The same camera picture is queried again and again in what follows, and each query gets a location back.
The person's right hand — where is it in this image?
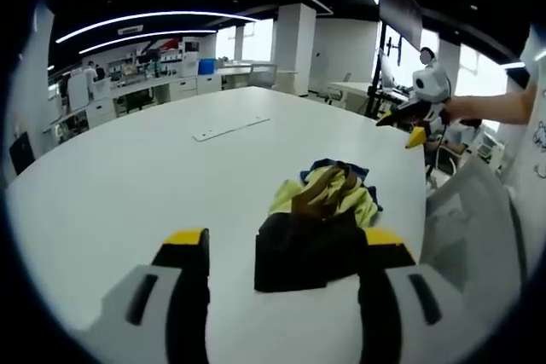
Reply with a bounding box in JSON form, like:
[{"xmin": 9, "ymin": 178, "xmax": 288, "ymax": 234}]
[{"xmin": 443, "ymin": 95, "xmax": 474, "ymax": 123}]

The black chair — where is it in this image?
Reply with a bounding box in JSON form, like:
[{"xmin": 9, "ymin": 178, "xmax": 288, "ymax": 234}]
[{"xmin": 9, "ymin": 130, "xmax": 36, "ymax": 176}]

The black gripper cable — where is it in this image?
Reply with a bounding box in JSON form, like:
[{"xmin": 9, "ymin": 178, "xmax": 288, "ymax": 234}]
[{"xmin": 425, "ymin": 123, "xmax": 450, "ymax": 182}]

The person's white printed shirt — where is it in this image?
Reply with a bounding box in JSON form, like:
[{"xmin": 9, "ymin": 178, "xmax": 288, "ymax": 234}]
[{"xmin": 509, "ymin": 25, "xmax": 546, "ymax": 216}]

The white office desk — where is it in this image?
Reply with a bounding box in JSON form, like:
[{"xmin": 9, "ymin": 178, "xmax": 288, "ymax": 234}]
[{"xmin": 328, "ymin": 80, "xmax": 379, "ymax": 114}]

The black cloth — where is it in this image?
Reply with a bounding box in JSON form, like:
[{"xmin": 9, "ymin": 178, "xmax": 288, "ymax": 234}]
[{"xmin": 253, "ymin": 209, "xmax": 369, "ymax": 293}]

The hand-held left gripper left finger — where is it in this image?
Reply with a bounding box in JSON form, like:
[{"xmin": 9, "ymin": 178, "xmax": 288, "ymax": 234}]
[{"xmin": 80, "ymin": 227, "xmax": 212, "ymax": 364}]

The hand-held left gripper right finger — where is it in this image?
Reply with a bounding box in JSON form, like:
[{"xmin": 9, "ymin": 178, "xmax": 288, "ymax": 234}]
[{"xmin": 357, "ymin": 227, "xmax": 475, "ymax": 364}]

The white mesh office chair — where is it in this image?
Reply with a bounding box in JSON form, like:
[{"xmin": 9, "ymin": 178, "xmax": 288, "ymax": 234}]
[{"xmin": 420, "ymin": 157, "xmax": 528, "ymax": 295}]

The black hanging monitor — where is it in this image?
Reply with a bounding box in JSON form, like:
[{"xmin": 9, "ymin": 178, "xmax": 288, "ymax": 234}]
[{"xmin": 377, "ymin": 0, "xmax": 424, "ymax": 53}]

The white cabinet counter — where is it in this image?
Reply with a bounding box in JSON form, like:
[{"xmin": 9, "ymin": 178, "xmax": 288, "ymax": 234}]
[{"xmin": 84, "ymin": 72, "xmax": 223, "ymax": 118}]

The white table cable cover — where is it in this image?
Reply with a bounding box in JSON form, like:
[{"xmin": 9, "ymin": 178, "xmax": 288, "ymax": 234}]
[{"xmin": 191, "ymin": 116, "xmax": 271, "ymax": 143}]

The grey office chair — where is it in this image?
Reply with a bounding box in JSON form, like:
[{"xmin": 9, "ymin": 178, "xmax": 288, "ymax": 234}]
[{"xmin": 247, "ymin": 62, "xmax": 279, "ymax": 90}]

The yellow brown blue garment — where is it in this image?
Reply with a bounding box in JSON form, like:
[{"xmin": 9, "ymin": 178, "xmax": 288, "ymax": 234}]
[{"xmin": 267, "ymin": 159, "xmax": 385, "ymax": 229}]

